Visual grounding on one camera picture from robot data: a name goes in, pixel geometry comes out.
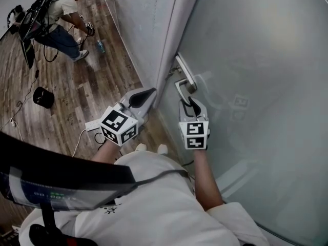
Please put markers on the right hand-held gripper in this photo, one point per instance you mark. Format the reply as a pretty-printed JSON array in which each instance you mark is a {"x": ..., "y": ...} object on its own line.
[{"x": 194, "y": 134}]

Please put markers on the person's right forearm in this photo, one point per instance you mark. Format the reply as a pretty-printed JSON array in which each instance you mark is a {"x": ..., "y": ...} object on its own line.
[{"x": 207, "y": 181}]

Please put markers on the frosted glass door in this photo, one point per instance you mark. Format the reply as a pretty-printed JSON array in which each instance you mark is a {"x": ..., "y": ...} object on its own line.
[{"x": 269, "y": 99}]

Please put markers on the person's right white shoe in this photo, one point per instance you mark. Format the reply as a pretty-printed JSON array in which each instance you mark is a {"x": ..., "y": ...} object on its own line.
[{"x": 162, "y": 148}]

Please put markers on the white power strip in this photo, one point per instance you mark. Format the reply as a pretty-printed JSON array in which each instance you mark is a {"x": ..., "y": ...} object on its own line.
[{"x": 92, "y": 125}]

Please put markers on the person's white shirt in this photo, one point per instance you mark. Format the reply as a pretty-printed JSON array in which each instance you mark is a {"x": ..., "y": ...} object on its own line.
[{"x": 159, "y": 214}]

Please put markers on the person's left white shoe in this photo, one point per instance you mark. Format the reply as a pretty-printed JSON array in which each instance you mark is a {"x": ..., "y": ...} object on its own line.
[{"x": 140, "y": 147}]

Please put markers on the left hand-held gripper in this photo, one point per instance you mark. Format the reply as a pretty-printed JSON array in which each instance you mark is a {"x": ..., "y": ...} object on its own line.
[{"x": 118, "y": 125}]

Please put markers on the person's left forearm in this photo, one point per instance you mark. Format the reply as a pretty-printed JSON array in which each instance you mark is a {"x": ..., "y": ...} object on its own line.
[{"x": 106, "y": 152}]

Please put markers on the black chest-mounted screen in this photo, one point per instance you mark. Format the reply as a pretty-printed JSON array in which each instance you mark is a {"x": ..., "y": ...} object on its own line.
[{"x": 64, "y": 178}]

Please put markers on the small plastic bottle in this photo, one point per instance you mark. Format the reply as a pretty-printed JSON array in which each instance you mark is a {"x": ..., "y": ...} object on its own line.
[{"x": 100, "y": 46}]

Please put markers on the person's white shoe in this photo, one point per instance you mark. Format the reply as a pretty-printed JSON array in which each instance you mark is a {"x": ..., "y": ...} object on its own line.
[
  {"x": 162, "y": 148},
  {"x": 140, "y": 147}
]

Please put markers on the black cylindrical bin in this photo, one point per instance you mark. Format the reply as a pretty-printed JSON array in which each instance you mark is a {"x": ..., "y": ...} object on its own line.
[{"x": 43, "y": 98}]

